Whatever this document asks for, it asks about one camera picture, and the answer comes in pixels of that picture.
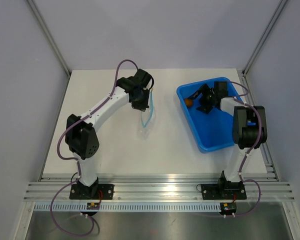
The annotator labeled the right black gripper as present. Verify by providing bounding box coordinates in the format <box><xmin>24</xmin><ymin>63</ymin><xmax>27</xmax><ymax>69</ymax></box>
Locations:
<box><xmin>188</xmin><ymin>83</ymin><xmax>217</xmax><ymax>114</ymax></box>

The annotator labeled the orange fruit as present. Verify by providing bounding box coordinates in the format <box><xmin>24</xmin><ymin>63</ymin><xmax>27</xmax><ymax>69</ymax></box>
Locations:
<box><xmin>184</xmin><ymin>98</ymin><xmax>194</xmax><ymax>108</ymax></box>

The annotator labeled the clear zip top bag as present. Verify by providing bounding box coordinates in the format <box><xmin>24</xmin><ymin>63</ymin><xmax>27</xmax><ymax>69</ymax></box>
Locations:
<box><xmin>138</xmin><ymin>90</ymin><xmax>156</xmax><ymax>140</ymax></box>

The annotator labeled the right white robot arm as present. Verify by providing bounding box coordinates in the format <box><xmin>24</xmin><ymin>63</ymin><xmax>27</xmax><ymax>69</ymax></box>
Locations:
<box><xmin>184</xmin><ymin>81</ymin><xmax>268</xmax><ymax>201</ymax></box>

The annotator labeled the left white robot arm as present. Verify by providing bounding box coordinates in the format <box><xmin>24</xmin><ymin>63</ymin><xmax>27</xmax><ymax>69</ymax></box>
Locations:
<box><xmin>65</xmin><ymin>69</ymin><xmax>154</xmax><ymax>200</ymax></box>

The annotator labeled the blue plastic bin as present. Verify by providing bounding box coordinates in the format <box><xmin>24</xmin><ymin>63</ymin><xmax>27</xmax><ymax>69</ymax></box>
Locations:
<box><xmin>176</xmin><ymin>77</ymin><xmax>234</xmax><ymax>154</ymax></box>

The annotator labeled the right small circuit board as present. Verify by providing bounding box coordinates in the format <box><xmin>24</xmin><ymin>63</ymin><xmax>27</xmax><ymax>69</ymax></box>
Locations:
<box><xmin>220</xmin><ymin>202</ymin><xmax>237</xmax><ymax>212</ymax></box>

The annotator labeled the small circuit board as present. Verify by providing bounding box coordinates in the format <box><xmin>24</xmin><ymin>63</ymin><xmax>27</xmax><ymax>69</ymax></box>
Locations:
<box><xmin>220</xmin><ymin>202</ymin><xmax>237</xmax><ymax>212</ymax></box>
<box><xmin>86</xmin><ymin>202</ymin><xmax>100</xmax><ymax>211</ymax></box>

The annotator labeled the left small circuit board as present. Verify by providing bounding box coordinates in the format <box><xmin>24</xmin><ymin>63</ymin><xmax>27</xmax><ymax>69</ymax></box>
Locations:
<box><xmin>86</xmin><ymin>202</ymin><xmax>100</xmax><ymax>211</ymax></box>

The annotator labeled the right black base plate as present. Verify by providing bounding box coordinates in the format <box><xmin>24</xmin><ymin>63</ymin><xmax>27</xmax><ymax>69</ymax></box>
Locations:
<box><xmin>198</xmin><ymin>182</ymin><xmax>247</xmax><ymax>200</ymax></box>

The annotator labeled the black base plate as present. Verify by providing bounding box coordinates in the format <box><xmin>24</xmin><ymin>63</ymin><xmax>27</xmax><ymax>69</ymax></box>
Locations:
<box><xmin>198</xmin><ymin>182</ymin><xmax>247</xmax><ymax>200</ymax></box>
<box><xmin>69</xmin><ymin>183</ymin><xmax>114</xmax><ymax>200</ymax></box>

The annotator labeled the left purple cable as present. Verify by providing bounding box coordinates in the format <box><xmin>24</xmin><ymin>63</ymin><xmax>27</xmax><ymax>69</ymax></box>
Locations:
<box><xmin>50</xmin><ymin>59</ymin><xmax>140</xmax><ymax>237</ymax></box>

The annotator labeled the aluminium mounting rail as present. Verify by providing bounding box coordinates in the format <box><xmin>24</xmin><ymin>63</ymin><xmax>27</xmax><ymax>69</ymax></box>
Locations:
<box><xmin>23</xmin><ymin>173</ymin><xmax>295</xmax><ymax>202</ymax></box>

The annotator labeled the right aluminium frame post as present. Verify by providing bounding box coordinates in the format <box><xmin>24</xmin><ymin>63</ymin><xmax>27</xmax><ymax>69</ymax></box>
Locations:
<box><xmin>242</xmin><ymin>0</ymin><xmax>290</xmax><ymax>77</ymax></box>

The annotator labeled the aluminium frame post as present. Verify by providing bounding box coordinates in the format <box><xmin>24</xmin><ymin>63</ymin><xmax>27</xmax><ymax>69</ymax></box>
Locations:
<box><xmin>242</xmin><ymin>0</ymin><xmax>290</xmax><ymax>77</ymax></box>
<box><xmin>24</xmin><ymin>0</ymin><xmax>72</xmax><ymax>80</ymax></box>

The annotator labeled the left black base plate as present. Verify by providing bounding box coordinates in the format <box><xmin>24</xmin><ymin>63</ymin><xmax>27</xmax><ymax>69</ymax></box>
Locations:
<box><xmin>69</xmin><ymin>183</ymin><xmax>114</xmax><ymax>200</ymax></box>

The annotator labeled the left aluminium frame post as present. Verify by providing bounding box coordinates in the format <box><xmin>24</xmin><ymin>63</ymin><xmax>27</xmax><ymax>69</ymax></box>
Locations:
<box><xmin>24</xmin><ymin>0</ymin><xmax>72</xmax><ymax>80</ymax></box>

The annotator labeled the white slotted cable duct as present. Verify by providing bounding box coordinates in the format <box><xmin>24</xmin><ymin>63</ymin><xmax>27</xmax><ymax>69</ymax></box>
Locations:
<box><xmin>34</xmin><ymin>202</ymin><xmax>221</xmax><ymax>213</ymax></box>

